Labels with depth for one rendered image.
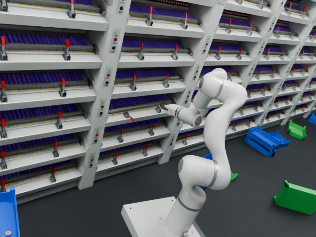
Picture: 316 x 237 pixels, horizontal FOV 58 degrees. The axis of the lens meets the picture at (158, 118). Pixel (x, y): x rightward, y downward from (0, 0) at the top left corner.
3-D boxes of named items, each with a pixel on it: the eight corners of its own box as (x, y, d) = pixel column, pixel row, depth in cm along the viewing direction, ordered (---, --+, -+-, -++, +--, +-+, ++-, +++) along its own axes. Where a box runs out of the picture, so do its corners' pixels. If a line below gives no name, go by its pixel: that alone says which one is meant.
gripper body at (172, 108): (174, 119, 178) (162, 113, 185) (185, 117, 184) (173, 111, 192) (175, 107, 175) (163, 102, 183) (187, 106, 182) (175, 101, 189)
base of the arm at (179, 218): (201, 238, 140) (217, 213, 131) (170, 248, 129) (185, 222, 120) (180, 209, 153) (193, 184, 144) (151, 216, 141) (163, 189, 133)
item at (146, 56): (192, 66, 191) (203, 50, 182) (115, 67, 152) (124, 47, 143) (176, 46, 199) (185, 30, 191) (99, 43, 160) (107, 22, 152)
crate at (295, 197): (310, 215, 228) (307, 207, 235) (324, 197, 218) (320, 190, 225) (275, 204, 227) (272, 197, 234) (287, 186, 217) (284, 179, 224)
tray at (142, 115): (175, 114, 209) (181, 106, 203) (103, 127, 171) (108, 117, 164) (161, 95, 218) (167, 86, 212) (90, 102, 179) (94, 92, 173)
